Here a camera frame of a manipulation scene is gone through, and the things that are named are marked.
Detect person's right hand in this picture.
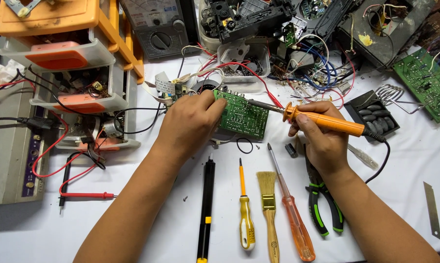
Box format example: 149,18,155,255
288,101,349,176

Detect person's left hand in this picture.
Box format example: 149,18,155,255
155,89,228,163

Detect orange soldering iron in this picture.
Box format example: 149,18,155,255
247,99,387,143

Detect small circuit board with ribbon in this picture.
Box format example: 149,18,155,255
143,71,191,107

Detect clear plastic container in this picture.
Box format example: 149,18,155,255
217,41,271,84

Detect black plastic mechanism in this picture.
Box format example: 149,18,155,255
200,0,297,45

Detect analog multimeter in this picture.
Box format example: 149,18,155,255
120,0,196,60

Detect black desoldering pump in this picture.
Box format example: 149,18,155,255
197,153,216,263

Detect yellow white screwdriver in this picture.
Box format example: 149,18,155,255
239,158,256,251

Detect wooden paint brush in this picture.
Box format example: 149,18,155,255
257,171,280,263

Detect clear orange screwdriver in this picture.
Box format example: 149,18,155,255
267,143,316,262

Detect green black pliers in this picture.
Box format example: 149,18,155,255
303,144,344,237

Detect orange drawer organizer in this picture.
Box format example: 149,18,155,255
0,0,145,152

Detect red multimeter probe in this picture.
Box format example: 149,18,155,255
59,192,118,199

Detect black soldering iron stand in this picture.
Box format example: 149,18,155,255
343,84,425,138

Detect black multimeter probe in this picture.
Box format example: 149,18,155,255
58,156,72,215

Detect black power plug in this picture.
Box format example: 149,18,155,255
17,116,66,131

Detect black metal chassis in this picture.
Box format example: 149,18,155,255
335,0,438,68

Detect grey electronic device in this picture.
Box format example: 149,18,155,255
0,78,54,206

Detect large green circuit board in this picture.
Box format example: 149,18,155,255
392,47,440,123

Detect white crumpled tissue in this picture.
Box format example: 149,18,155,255
0,59,26,90

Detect metal cutter blade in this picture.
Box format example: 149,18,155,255
423,181,440,240

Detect black rubber ring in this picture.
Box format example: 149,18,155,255
236,138,254,154

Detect tangle of coloured wires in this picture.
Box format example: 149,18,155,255
268,34,356,110

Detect clear handle tool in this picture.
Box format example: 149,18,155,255
347,143,380,170

